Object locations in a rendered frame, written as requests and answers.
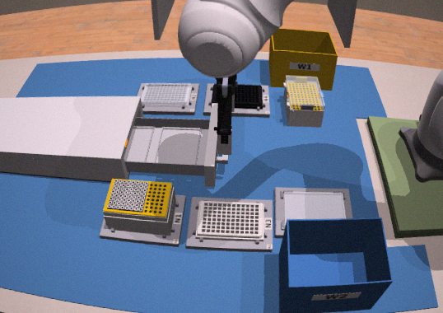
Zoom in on dark blue open-top bin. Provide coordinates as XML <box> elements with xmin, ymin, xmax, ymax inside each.
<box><xmin>279</xmin><ymin>217</ymin><xmax>393</xmax><ymax>313</ymax></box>

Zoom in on black multi-well plate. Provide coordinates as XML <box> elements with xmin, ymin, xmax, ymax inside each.
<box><xmin>212</xmin><ymin>84</ymin><xmax>263</xmax><ymax>110</ymax></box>

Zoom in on blue bench mat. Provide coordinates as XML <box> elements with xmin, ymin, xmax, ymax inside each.
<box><xmin>0</xmin><ymin>58</ymin><xmax>438</xmax><ymax>313</ymax></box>

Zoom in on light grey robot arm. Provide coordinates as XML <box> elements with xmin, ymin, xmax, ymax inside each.
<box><xmin>178</xmin><ymin>0</ymin><xmax>443</xmax><ymax>183</ymax></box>

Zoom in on olive-brown open-top bin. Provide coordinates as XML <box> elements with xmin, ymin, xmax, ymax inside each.
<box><xmin>268</xmin><ymin>28</ymin><xmax>338</xmax><ymax>91</ymax></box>

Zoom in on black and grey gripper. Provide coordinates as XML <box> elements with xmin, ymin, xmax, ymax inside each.
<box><xmin>214</xmin><ymin>74</ymin><xmax>238</xmax><ymax>155</ymax></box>

